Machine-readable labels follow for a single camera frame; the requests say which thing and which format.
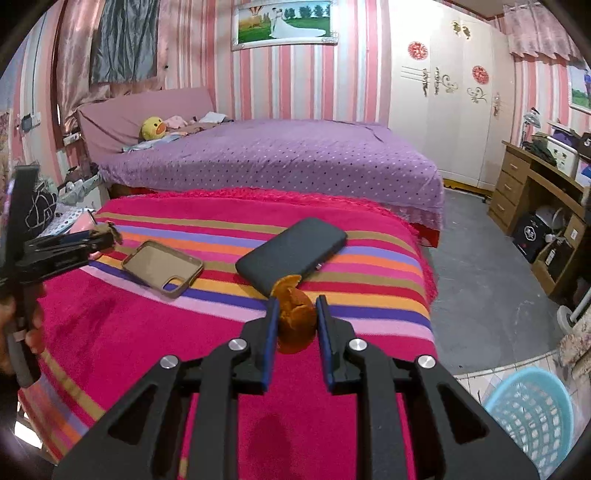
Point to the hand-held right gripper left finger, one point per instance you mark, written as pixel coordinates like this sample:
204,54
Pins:
272,332

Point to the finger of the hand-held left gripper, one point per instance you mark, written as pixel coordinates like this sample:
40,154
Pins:
60,261
69,239

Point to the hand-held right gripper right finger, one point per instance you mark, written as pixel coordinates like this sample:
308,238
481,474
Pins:
323,332

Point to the brown knitted pouch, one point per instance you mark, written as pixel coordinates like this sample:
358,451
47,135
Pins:
110,230

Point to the light blue plastic basket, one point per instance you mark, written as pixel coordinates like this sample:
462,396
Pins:
531,415

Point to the person's left hand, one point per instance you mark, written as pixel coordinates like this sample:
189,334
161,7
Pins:
37,323

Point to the black white patterned cushion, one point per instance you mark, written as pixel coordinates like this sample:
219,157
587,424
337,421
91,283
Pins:
41,205

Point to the white dotted cloth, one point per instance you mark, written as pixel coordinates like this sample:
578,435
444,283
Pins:
62,221

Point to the black notebook case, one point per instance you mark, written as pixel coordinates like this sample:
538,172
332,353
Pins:
291,254

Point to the brown phone case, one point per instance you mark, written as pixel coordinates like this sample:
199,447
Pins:
161,265

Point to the pink striped blanket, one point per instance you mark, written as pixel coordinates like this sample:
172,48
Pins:
138,332

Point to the light blue cloth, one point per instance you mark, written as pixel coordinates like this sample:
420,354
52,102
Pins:
147,142

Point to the pink covered headboard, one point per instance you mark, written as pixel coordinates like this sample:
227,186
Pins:
115,120

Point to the yellow duck plush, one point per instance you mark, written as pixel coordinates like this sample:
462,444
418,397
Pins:
152,128

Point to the pink satin curtain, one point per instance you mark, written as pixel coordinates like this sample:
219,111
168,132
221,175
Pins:
76,60

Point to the pink plush toy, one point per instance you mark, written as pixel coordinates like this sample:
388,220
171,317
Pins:
176,122

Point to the purple dotted bedspread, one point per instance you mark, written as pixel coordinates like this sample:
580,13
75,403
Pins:
300,157

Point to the white folded cloth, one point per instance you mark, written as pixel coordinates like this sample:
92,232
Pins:
211,116

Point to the grey hanging cloth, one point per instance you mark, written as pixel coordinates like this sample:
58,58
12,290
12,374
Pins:
124,41

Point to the black box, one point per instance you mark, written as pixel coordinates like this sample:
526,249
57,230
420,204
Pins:
531,235

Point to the wooden desk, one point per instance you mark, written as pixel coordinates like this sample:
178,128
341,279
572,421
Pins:
510,184

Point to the white wardrobe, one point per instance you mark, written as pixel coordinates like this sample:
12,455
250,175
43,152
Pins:
448,120

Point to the white storage box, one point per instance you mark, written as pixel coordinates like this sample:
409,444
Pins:
563,152

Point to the desk lamp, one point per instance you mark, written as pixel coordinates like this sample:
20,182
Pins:
533,117

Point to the pink curtain valance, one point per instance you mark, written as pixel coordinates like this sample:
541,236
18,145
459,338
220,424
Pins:
540,32

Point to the framed wall poster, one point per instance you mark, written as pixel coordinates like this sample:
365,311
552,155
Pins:
284,23

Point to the small wall poster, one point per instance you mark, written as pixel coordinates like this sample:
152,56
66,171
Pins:
581,87

